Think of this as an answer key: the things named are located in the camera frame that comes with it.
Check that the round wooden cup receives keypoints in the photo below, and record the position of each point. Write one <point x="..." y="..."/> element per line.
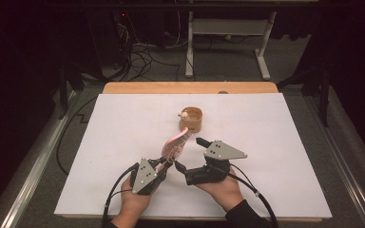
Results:
<point x="195" y="122"/>

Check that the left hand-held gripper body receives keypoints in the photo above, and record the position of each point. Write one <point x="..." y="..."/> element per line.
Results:
<point x="143" y="177"/>

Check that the wooden table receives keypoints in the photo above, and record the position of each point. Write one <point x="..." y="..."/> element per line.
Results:
<point x="190" y="87"/>

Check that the pink hairbrush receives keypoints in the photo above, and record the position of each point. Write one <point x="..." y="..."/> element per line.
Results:
<point x="174" y="147"/>

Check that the white table sheet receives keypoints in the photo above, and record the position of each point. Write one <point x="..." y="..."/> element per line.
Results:
<point x="123" y="126"/>

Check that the person's left hand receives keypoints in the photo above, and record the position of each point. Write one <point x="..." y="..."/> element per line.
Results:
<point x="134" y="204"/>

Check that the person's right hand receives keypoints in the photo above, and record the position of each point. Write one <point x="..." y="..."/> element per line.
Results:
<point x="226" y="193"/>

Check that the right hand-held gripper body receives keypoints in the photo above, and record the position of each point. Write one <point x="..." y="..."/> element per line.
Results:
<point x="221" y="152"/>

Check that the black metal stand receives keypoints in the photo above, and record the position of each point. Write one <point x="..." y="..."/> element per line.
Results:
<point x="64" y="91"/>
<point x="324" y="98"/>

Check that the aluminium floor rail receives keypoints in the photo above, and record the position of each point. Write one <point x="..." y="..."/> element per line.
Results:
<point x="34" y="171"/>
<point x="345" y="164"/>

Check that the white metal desk frame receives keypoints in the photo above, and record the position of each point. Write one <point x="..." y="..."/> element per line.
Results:
<point x="228" y="27"/>

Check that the dark computer tower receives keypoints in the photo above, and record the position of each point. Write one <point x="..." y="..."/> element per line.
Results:
<point x="107" y="38"/>

